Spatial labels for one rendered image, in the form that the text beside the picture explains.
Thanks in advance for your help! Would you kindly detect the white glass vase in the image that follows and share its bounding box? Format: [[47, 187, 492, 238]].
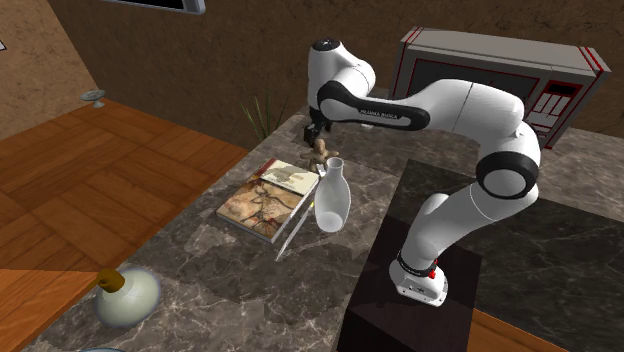
[[313, 156, 352, 234]]

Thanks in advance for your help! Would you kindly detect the grey microwave with red trim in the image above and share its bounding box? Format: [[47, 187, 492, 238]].
[[388, 26, 612, 151]]

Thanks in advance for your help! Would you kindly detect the silver pen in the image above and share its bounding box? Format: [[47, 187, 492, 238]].
[[274, 202, 314, 263]]

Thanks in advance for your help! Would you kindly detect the book with painted cover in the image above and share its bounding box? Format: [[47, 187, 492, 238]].
[[215, 157, 321, 245]]

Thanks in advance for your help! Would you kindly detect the green grass plant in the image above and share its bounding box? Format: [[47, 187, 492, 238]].
[[240, 89, 290, 143]]

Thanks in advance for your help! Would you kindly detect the dark robot stand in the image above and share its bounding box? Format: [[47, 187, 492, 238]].
[[336, 214, 484, 352]]

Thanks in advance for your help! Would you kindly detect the small grey pedestal dish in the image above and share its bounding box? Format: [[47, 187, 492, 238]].
[[80, 89, 106, 109]]

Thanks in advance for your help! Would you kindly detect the round white bottle brown cork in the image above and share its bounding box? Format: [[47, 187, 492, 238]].
[[93, 266, 162, 329]]

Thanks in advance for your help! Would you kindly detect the wall screen with grey frame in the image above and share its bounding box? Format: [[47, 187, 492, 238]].
[[104, 0, 207, 16]]

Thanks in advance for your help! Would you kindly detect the tan clay figure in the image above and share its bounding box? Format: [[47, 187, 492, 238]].
[[299, 138, 341, 173]]

